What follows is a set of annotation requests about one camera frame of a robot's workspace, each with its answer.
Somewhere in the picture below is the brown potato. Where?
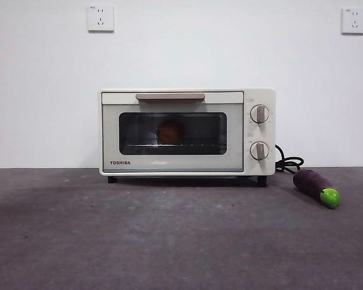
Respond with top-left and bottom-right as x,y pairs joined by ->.
157,119 -> 187,143

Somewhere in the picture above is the white glass oven door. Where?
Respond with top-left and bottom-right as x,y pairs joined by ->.
101,91 -> 245,173

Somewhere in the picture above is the purple toy eggplant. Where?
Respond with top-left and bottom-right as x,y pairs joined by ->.
292,169 -> 341,210

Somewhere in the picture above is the white Toshiba toaster oven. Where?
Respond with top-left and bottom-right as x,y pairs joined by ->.
98,88 -> 276,187

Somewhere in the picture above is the white wall socket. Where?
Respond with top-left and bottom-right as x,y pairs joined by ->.
88,4 -> 115,33
341,7 -> 363,36

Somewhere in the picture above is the black oven power cable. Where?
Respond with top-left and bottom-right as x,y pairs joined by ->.
274,144 -> 306,175

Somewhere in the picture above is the round beige oven knob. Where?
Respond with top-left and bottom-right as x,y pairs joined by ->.
249,105 -> 270,124
249,141 -> 270,161

